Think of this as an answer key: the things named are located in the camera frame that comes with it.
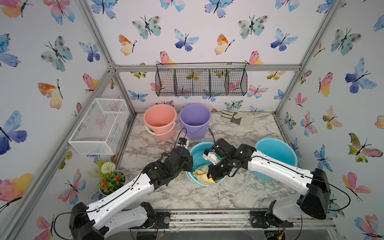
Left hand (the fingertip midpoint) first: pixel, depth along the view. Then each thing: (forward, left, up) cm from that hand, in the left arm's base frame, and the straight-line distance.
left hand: (192, 156), depth 75 cm
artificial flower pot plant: (-10, +39, -3) cm, 40 cm away
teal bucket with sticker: (+8, -3, -9) cm, 12 cm away
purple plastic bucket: (+29, -1, -5) cm, 30 cm away
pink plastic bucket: (+30, +22, -6) cm, 38 cm away
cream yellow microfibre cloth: (-9, -4, -2) cm, 10 cm away
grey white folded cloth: (+44, -35, -19) cm, 59 cm away
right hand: (-10, -7, -2) cm, 13 cm away
